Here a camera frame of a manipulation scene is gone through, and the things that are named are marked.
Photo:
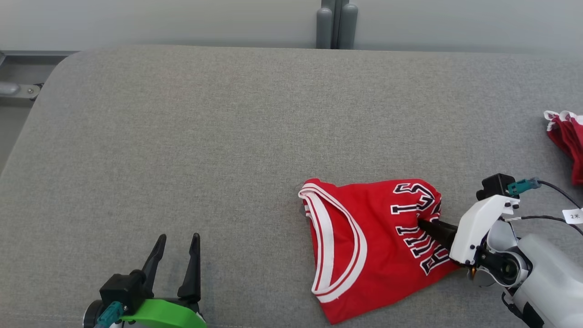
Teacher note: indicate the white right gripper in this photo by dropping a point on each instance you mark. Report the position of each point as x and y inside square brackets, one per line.
[476, 228]

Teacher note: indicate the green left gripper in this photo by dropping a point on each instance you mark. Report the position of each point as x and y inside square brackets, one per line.
[168, 316]

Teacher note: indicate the red basketball jersey with lettering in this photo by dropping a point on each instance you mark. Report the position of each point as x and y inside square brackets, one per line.
[378, 255]

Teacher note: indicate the red shorts with white stripe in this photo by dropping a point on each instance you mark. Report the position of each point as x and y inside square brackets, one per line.
[571, 141]

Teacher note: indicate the grey metal tube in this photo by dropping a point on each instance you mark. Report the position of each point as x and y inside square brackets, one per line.
[18, 89]

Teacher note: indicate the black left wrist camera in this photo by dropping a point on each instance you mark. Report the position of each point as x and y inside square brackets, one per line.
[120, 289]

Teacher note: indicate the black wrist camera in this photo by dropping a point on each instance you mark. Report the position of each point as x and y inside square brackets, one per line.
[120, 289]
[494, 186]

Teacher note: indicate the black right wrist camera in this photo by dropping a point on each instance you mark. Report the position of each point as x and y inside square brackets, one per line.
[494, 186]

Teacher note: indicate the grey rounded post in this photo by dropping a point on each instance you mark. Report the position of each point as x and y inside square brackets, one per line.
[348, 27]
[324, 27]

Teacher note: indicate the grey metal rail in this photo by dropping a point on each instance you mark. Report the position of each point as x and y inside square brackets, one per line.
[23, 57]

